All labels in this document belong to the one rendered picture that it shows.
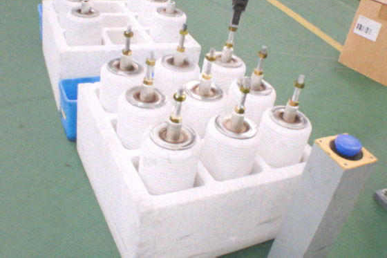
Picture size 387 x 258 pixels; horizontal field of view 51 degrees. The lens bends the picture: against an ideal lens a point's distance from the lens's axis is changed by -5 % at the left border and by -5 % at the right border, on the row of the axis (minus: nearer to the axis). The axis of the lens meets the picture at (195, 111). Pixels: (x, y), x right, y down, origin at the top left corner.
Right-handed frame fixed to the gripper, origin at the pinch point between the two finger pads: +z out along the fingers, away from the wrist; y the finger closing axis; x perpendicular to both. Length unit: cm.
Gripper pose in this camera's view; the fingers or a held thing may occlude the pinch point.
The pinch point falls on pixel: (236, 16)
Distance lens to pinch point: 92.5
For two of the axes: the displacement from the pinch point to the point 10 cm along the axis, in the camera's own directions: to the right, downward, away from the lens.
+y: -0.5, 5.2, -8.5
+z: -1.6, 8.4, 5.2
